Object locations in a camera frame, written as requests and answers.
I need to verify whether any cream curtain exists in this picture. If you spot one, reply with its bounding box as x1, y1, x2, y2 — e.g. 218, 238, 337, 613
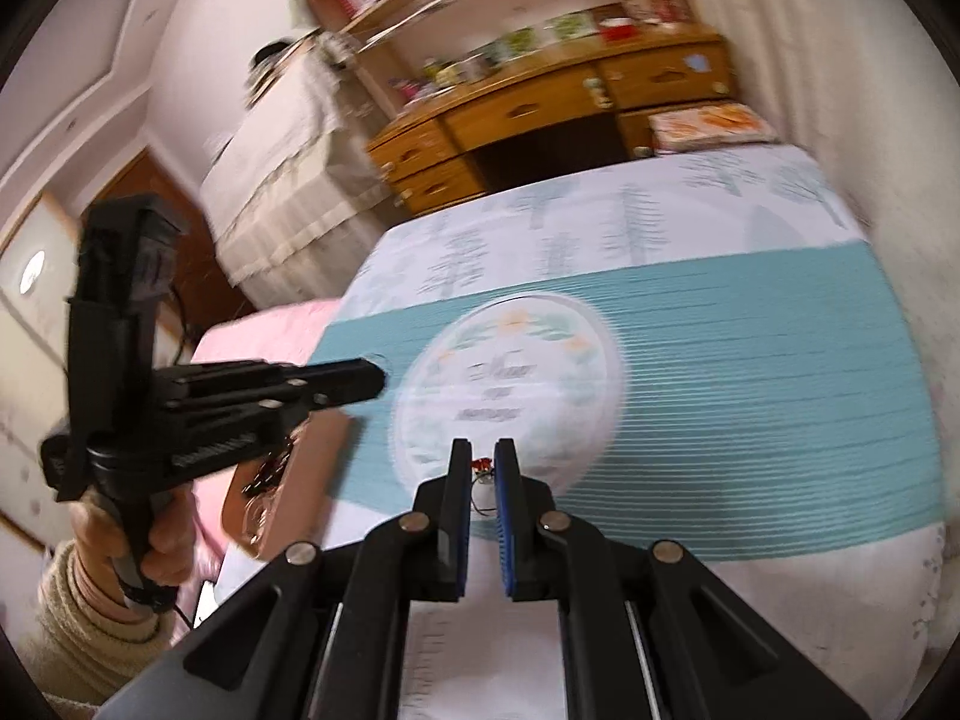
658, 0, 960, 691

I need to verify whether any brown wooden door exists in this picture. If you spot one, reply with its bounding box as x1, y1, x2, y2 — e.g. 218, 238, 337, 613
73, 148, 257, 332

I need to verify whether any teal placemat with round print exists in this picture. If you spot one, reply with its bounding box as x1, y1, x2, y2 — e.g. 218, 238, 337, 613
306, 242, 947, 565

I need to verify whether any rose gold jewelry tray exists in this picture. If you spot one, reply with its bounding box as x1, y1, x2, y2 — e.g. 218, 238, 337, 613
223, 411, 355, 561

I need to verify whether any person's left forearm cream sleeve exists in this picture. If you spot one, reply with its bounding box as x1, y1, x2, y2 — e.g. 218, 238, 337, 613
13, 540, 175, 707

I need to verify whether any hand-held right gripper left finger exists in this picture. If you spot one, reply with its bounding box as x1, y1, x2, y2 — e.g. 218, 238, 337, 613
97, 439, 475, 720

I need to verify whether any wooden desk with drawers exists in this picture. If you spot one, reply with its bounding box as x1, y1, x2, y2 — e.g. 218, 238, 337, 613
366, 25, 734, 216

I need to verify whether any stack of things on piano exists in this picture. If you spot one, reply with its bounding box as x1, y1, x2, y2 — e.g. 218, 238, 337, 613
250, 36, 302, 85

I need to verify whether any floral sliding wardrobe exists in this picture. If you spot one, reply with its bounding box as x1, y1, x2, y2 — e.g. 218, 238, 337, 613
0, 190, 85, 550

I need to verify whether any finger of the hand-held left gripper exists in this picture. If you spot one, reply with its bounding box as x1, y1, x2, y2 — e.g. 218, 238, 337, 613
283, 357, 389, 415

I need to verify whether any person's left hand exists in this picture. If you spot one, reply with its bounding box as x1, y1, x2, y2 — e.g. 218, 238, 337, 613
70, 481, 202, 614

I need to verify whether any row of green cards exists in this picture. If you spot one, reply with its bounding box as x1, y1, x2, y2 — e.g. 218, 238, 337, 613
480, 11, 601, 61

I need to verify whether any pink blanket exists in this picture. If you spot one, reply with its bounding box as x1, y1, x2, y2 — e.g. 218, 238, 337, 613
190, 298, 344, 557

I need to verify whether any red bead black cord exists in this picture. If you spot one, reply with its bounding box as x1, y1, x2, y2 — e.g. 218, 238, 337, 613
467, 456, 501, 520

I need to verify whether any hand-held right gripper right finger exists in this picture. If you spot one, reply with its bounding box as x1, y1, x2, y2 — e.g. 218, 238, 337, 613
491, 439, 875, 720

